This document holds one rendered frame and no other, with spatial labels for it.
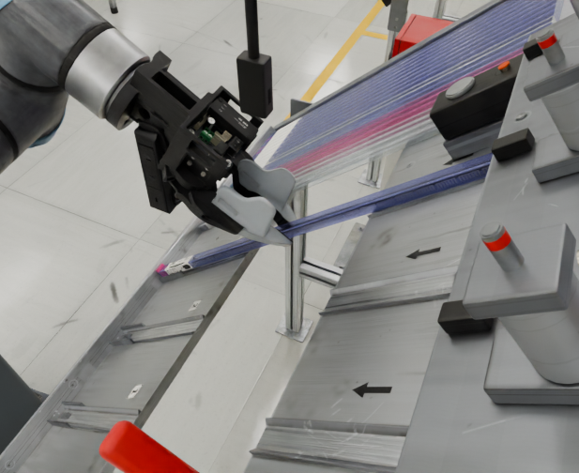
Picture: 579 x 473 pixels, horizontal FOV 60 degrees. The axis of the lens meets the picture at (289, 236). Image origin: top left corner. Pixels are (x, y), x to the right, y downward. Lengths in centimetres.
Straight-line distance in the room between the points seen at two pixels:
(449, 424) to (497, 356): 3
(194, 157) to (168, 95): 6
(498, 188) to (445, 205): 14
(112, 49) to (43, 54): 6
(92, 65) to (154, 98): 6
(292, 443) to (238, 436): 106
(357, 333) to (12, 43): 39
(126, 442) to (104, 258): 156
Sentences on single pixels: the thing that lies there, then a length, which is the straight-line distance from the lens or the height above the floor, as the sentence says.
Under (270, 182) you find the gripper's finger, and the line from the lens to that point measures 52.
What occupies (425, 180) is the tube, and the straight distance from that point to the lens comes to 42.
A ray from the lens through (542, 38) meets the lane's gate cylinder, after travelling 22.
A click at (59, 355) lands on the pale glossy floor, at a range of 160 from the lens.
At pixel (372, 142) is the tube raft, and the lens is 56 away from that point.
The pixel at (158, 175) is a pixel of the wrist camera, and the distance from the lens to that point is 53.
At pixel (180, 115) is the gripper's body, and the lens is 47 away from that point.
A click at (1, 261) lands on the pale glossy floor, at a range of 190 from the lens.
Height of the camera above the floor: 129
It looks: 49 degrees down
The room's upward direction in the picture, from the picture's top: straight up
